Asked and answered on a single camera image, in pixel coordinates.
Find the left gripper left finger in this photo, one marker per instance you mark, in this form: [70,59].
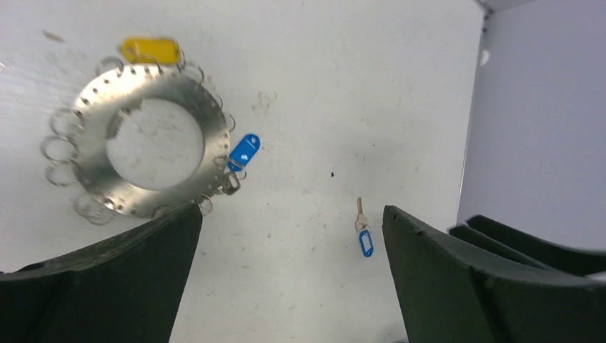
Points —
[126,288]

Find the perforated metal keyring disc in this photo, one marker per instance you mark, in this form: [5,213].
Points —
[141,139]

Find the silver key with blue tag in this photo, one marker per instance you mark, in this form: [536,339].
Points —
[364,232]

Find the yellow key tag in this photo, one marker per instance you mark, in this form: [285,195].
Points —
[151,50]

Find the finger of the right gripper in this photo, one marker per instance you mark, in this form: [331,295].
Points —
[517,246]

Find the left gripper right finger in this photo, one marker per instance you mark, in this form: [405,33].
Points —
[451,291]

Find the blue key tag on disc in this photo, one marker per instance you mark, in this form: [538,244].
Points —
[243,152]

